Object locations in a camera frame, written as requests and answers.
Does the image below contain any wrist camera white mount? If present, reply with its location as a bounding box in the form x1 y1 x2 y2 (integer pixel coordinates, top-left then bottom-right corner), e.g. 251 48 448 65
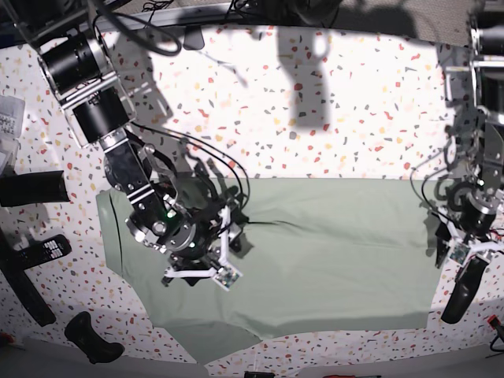
163 206 243 291
439 217 503 266

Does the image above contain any black game controller grip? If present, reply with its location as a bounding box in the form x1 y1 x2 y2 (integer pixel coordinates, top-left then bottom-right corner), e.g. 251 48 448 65
64 311 124 364

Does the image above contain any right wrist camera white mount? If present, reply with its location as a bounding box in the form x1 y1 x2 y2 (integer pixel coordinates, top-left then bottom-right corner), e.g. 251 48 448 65
163 206 243 291

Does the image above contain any clear plastic parts box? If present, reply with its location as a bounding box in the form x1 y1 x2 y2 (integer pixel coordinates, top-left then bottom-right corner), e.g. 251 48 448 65
1 95 25 173

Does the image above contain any long black bar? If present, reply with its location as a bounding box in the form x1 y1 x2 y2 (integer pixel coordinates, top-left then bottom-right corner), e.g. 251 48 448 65
1 232 56 327

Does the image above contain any red handled screwdriver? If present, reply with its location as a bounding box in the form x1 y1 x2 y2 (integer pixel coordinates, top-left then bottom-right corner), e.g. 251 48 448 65
322 373 382 378

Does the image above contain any small black box bottom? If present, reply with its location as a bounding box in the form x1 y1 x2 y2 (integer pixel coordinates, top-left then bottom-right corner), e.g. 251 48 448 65
243 371 276 378

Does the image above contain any light green T-shirt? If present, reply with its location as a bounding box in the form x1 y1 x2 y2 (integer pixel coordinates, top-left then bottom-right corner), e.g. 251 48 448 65
96 178 440 364

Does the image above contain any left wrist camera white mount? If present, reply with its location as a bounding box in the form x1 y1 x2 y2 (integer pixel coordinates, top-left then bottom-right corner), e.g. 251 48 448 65
439 217 503 266

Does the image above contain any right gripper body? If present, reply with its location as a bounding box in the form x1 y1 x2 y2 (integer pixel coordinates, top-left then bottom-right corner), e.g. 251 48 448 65
125 196 224 268

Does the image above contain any black curved handle right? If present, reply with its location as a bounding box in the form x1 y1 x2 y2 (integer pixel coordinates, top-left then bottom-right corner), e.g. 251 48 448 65
441 276 482 324

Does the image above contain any black cylindrical roll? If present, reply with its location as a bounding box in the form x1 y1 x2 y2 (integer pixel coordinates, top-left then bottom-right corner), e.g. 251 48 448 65
1 171 70 207

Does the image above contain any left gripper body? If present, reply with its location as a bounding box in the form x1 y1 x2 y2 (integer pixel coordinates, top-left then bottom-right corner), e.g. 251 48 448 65
452 184 498 238

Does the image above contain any black TV remote control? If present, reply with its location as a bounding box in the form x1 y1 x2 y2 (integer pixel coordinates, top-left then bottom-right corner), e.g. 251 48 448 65
11 234 72 270

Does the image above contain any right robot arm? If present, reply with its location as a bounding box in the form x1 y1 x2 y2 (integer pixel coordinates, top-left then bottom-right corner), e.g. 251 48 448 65
1 1 244 290

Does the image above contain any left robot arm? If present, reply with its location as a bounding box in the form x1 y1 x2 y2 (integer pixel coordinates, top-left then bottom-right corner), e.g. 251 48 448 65
436 1 503 278

